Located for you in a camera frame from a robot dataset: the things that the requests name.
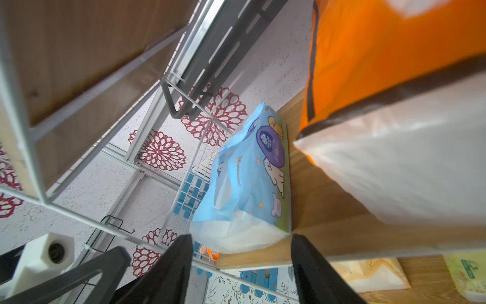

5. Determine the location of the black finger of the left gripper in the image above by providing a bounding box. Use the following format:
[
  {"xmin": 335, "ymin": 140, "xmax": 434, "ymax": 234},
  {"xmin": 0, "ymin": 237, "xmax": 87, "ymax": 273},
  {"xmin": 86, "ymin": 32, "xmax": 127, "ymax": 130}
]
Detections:
[{"xmin": 2, "ymin": 246, "xmax": 131, "ymax": 303}]

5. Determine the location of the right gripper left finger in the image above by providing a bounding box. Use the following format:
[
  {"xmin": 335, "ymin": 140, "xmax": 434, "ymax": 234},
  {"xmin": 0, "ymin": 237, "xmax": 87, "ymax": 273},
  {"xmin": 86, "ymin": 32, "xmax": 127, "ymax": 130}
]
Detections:
[{"xmin": 110, "ymin": 234, "xmax": 193, "ymax": 303}]

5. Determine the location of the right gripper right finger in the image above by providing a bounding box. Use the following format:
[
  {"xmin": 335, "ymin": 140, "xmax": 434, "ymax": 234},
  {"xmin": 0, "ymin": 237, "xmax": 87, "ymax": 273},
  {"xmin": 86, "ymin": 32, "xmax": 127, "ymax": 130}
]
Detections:
[{"xmin": 291, "ymin": 234, "xmax": 365, "ymax": 303}]

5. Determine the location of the light blue tissue pack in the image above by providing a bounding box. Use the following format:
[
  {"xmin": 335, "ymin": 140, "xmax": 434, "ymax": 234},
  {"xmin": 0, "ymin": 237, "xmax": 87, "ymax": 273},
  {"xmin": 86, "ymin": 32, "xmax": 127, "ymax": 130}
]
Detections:
[{"xmin": 189, "ymin": 103, "xmax": 292, "ymax": 254}]

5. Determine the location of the orange tissue pack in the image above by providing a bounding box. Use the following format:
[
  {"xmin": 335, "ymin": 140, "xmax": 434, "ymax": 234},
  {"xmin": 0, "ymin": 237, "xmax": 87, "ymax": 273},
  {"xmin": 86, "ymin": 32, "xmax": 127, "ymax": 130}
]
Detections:
[{"xmin": 294, "ymin": 1, "xmax": 485, "ymax": 225}]

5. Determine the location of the beige tissue pack bottom shelf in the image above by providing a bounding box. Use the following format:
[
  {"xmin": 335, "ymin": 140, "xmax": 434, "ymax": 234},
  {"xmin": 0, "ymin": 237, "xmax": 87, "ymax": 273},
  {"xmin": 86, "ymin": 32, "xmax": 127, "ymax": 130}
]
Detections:
[{"xmin": 331, "ymin": 258, "xmax": 411, "ymax": 293}]

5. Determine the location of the green tissue pack bottom shelf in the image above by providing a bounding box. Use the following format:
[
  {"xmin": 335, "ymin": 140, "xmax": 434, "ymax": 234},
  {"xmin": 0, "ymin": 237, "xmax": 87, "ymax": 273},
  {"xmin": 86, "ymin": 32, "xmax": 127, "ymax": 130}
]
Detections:
[{"xmin": 443, "ymin": 250, "xmax": 485, "ymax": 303}]

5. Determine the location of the plush doll orange outfit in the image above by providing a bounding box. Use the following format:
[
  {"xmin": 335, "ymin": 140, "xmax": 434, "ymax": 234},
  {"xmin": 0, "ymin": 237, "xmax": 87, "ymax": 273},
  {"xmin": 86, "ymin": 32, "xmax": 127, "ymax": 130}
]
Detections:
[{"xmin": 199, "ymin": 246, "xmax": 219, "ymax": 262}]

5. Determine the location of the black wire wall rack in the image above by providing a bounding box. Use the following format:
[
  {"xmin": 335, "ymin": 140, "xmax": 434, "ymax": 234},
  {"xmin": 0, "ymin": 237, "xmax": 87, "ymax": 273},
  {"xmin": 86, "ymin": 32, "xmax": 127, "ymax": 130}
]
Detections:
[{"xmin": 82, "ymin": 215, "xmax": 136, "ymax": 255}]

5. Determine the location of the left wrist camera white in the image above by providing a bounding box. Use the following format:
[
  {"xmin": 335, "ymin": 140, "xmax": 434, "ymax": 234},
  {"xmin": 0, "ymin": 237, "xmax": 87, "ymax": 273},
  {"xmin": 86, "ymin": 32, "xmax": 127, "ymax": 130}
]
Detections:
[{"xmin": 1, "ymin": 233, "xmax": 75, "ymax": 300}]

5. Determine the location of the white wire three-tier shelf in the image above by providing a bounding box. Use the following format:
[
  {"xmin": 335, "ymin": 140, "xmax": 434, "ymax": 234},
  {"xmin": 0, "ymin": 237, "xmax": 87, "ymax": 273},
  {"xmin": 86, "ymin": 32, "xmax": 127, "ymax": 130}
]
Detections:
[{"xmin": 0, "ymin": 0, "xmax": 486, "ymax": 304}]

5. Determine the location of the dark grey wall shelf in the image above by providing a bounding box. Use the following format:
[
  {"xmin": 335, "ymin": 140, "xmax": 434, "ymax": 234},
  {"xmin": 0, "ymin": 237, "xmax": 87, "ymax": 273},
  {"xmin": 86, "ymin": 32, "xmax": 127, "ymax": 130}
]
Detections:
[{"xmin": 161, "ymin": 1, "xmax": 287, "ymax": 120}]

